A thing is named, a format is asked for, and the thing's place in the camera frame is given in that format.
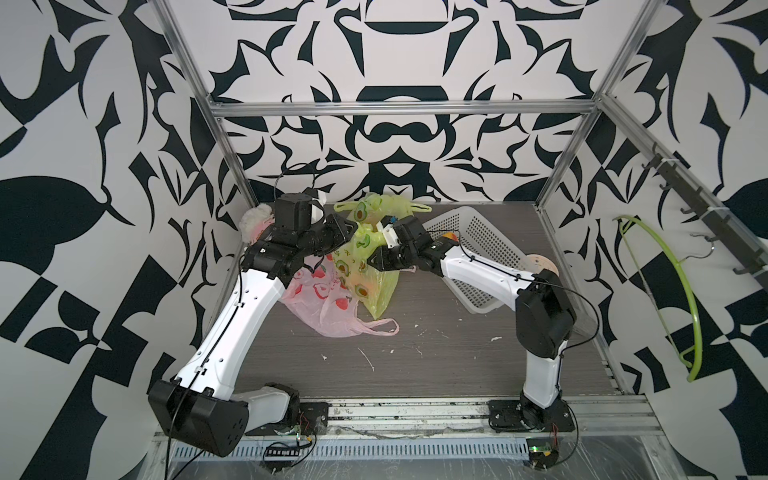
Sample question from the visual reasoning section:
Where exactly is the white perforated plastic basket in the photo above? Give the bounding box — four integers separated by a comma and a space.
419, 205, 541, 315

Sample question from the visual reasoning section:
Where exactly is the white plush bear pink shirt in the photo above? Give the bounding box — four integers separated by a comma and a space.
238, 204, 274, 245

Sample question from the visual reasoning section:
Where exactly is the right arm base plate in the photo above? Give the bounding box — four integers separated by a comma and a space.
487, 396, 577, 433

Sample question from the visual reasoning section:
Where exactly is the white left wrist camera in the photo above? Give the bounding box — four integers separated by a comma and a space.
303, 187, 327, 211

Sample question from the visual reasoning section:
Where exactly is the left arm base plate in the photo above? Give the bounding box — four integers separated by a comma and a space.
246, 401, 330, 436

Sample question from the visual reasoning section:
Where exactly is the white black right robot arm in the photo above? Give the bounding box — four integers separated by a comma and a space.
367, 236, 575, 412

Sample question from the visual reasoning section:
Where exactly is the pink apple print plastic bag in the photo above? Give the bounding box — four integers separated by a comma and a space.
280, 257, 400, 338

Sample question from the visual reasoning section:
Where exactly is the black wall hook rail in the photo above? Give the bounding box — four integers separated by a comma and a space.
643, 143, 767, 290

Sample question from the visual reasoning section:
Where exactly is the green hoop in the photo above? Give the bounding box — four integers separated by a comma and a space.
614, 215, 704, 383

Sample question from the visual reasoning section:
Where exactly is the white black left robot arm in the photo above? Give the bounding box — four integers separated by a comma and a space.
148, 188, 357, 457

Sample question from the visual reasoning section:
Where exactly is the beige round perforated disc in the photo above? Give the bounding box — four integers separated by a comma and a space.
526, 254, 560, 275

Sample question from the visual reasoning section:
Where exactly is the green avocado print plastic bag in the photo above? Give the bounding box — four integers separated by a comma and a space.
333, 193, 432, 226

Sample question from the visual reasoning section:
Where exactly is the green circuit board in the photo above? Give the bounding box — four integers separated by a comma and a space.
526, 438, 559, 471

